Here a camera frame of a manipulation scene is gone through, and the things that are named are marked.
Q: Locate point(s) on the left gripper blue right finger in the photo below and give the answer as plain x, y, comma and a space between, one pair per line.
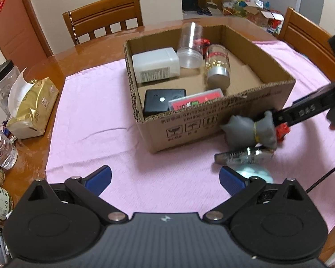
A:
233, 182

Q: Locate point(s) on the wooden chair behind table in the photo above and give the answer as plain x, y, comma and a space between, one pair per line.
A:
101, 14

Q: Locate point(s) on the pink card box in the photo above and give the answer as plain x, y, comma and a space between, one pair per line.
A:
195, 99

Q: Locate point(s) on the grey plush toy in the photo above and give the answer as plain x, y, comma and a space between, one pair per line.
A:
242, 132

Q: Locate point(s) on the clear water bottle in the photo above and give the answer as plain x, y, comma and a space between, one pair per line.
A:
8, 153

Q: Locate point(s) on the black oval mirror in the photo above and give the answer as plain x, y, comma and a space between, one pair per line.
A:
249, 155

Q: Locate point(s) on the red small box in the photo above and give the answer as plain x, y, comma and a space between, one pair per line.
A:
201, 44

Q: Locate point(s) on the black toy train block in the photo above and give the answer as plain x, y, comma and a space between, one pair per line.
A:
281, 131

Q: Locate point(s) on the pink table cloth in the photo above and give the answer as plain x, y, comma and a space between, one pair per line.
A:
95, 126

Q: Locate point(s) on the white plastic container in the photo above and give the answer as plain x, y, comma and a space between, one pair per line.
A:
156, 65

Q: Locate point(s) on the glass jar with silver lid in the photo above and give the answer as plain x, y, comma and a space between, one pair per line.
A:
217, 67

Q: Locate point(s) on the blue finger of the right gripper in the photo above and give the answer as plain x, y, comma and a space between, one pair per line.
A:
307, 107

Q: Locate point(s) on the gold tissue pack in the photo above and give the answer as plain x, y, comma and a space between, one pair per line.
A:
30, 106

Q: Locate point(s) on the wooden chair at right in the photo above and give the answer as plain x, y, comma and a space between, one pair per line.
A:
309, 39

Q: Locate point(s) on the clear plastic cup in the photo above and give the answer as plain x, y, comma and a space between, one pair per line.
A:
190, 50

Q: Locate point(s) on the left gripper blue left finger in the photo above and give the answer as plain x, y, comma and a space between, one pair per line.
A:
84, 188

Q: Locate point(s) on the black power bank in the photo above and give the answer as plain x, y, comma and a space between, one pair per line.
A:
156, 101

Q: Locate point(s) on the brown wooden door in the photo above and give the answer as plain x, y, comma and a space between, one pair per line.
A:
21, 36

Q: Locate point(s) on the light blue egg case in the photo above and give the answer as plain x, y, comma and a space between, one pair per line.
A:
253, 170

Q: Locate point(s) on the clear jar black lid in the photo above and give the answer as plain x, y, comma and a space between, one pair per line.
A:
8, 75

